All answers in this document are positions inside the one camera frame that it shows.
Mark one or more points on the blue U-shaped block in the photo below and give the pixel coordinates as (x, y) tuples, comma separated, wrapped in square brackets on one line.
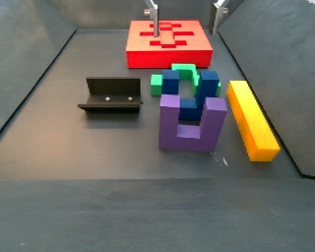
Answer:
[(191, 106)]

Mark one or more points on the yellow long rectangular block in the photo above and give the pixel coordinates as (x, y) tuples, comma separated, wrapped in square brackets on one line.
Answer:
[(256, 134)]

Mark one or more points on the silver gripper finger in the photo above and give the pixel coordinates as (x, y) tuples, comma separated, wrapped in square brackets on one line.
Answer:
[(219, 11), (151, 12)]

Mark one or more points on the purple U-shaped block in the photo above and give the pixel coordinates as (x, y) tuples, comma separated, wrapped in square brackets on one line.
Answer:
[(189, 137)]

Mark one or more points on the green U-shaped block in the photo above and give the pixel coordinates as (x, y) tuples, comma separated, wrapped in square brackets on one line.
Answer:
[(187, 73)]

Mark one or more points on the black angle bracket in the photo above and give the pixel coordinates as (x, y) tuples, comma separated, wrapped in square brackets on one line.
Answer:
[(112, 93)]

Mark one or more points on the red board with cutouts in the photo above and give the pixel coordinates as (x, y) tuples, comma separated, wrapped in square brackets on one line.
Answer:
[(180, 43)]

